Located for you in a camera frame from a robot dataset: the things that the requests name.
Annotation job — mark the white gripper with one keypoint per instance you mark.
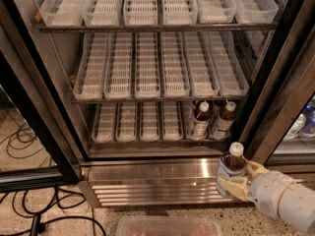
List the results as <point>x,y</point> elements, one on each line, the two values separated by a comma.
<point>267,188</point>

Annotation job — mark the tea bottle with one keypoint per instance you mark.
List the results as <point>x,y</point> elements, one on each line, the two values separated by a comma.
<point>198,122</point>
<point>232,162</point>
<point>223,121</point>

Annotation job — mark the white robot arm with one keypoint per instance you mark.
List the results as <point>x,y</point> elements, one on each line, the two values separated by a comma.
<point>296,208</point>

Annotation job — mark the right glass fridge door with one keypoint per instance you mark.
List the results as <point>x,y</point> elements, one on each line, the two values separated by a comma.
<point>281,87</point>

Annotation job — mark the glass fridge door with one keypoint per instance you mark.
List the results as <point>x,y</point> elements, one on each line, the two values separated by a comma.
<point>281,87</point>
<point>33,78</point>

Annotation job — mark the shelf tray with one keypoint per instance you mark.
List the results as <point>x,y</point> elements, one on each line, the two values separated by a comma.
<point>175,78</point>
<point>216,11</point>
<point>99,13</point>
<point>118,72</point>
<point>185,122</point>
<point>218,104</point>
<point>179,12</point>
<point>62,13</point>
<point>140,12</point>
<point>255,11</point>
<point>146,66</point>
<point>89,81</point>
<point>171,121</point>
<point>149,129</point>
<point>126,122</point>
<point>104,123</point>
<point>203,78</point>
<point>230,75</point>

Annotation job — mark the white bottle behind door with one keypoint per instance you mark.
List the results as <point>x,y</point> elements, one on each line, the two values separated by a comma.
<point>295,128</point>

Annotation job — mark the steel fridge cabinet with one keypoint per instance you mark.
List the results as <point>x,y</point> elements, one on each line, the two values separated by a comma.
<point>120,174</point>

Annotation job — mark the left glass fridge door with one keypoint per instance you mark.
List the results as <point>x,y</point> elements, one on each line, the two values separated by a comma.
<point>33,78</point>

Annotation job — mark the blue can behind door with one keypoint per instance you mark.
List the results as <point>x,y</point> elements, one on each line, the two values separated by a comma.
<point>308,130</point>

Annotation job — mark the clear plastic bin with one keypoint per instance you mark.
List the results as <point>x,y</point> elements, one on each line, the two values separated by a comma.
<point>166,226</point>

